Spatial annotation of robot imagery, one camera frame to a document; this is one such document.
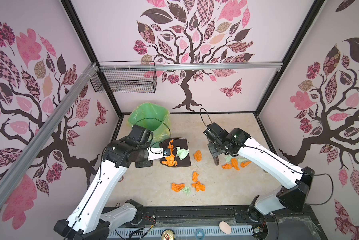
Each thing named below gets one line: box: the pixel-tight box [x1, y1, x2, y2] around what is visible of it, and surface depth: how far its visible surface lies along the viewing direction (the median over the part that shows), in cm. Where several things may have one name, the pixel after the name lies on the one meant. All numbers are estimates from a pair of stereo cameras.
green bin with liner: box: [127, 102, 172, 147], surface depth 89 cm
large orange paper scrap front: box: [171, 182, 185, 193], surface depth 85 cm
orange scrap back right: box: [191, 171, 206, 192], surface depth 85 cm
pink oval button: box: [219, 221, 232, 235], surface depth 71 cm
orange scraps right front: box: [222, 158, 252, 171], surface depth 92 cm
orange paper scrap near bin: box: [161, 139, 178, 167], surface depth 68 cm
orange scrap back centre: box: [193, 150, 202, 162], surface depth 97 cm
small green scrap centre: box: [176, 146, 190, 160], surface depth 71 cm
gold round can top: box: [161, 230, 175, 240], surface depth 61 cm
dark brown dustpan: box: [159, 138, 192, 167], surface depth 71 cm
